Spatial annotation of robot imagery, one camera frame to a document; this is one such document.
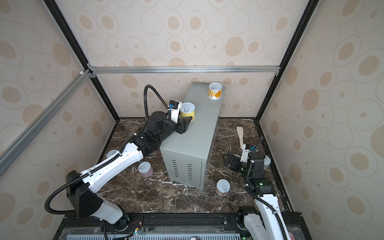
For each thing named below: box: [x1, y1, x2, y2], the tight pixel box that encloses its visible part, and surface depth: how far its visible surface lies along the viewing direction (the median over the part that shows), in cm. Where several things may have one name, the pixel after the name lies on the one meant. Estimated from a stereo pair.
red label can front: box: [216, 179, 231, 196], surface depth 82 cm
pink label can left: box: [138, 161, 153, 178], surface depth 89 cm
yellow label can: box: [179, 102, 196, 122], surface depth 70 cm
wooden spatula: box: [236, 126, 244, 149], surface depth 113 cm
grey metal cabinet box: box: [159, 82, 226, 190], surface depth 69 cm
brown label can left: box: [105, 148, 120, 159], surface depth 96 cm
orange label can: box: [208, 82, 223, 100], surface depth 82 cm
